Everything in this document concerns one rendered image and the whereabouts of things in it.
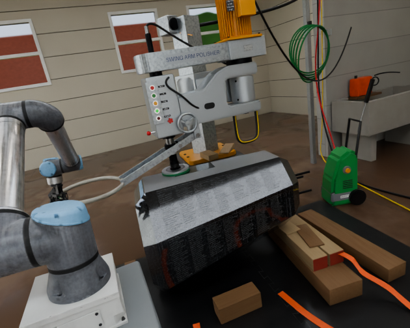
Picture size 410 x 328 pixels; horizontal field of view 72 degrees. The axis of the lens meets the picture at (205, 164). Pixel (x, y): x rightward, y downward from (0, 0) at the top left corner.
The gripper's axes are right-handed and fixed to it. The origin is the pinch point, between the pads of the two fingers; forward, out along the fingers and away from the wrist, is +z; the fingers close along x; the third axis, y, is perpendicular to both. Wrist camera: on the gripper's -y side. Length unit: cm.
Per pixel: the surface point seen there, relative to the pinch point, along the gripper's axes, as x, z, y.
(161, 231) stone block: 31, 16, 60
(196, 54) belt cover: 80, -94, 67
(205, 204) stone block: 60, 7, 75
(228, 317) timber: 48, 77, 91
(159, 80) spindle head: 58, -79, 50
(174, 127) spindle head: 66, -46, 50
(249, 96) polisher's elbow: 118, -62, 85
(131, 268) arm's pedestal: -20, 7, 95
